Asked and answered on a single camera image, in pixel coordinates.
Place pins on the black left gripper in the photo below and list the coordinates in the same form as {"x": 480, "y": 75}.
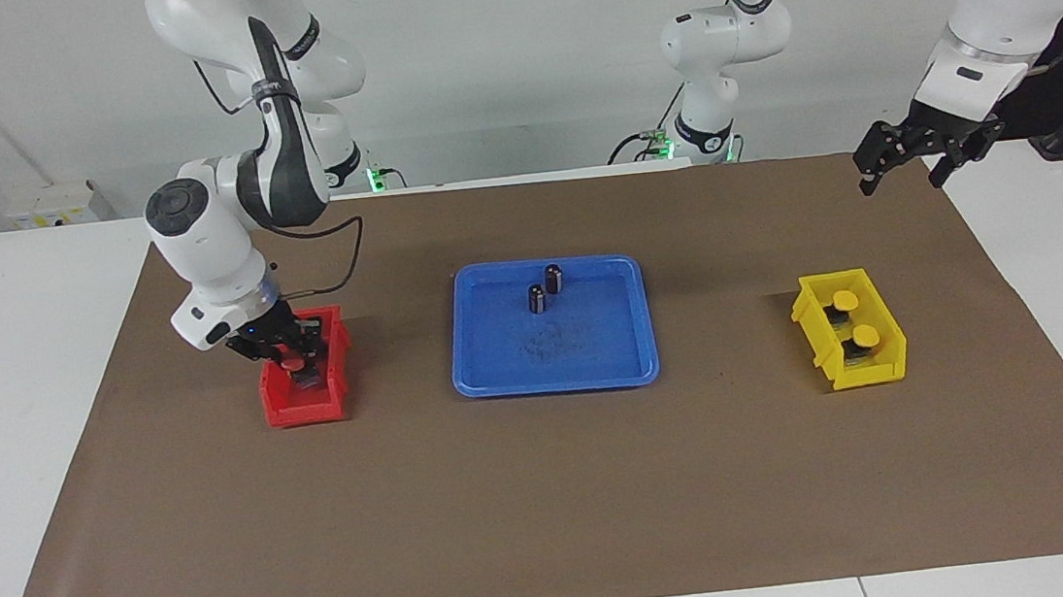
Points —
{"x": 940, "y": 130}

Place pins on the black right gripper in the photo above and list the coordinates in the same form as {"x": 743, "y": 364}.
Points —
{"x": 264, "y": 336}

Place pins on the red push button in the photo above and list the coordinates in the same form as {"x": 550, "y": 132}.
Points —
{"x": 292, "y": 364}

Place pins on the yellow push button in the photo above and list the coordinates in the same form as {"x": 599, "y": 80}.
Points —
{"x": 865, "y": 337}
{"x": 844, "y": 299}

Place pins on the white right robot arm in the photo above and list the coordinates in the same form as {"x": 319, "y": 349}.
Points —
{"x": 214, "y": 241}

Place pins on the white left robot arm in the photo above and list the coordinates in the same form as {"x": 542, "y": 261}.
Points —
{"x": 721, "y": 36}

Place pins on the blue plastic tray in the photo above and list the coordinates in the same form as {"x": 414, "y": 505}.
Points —
{"x": 498, "y": 360}

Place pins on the red plastic bin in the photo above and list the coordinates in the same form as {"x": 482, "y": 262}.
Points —
{"x": 299, "y": 411}

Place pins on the green lit base connector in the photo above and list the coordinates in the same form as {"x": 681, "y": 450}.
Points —
{"x": 376, "y": 179}
{"x": 665, "y": 147}

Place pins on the yellow plastic bin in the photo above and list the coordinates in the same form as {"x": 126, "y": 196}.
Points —
{"x": 866, "y": 375}

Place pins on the black cylinder with white dots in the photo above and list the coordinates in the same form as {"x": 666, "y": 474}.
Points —
{"x": 554, "y": 277}
{"x": 537, "y": 299}

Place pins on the brown table mat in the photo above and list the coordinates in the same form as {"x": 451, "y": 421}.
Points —
{"x": 550, "y": 492}

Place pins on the white wall electrical box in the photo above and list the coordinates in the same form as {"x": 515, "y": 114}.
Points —
{"x": 54, "y": 206}

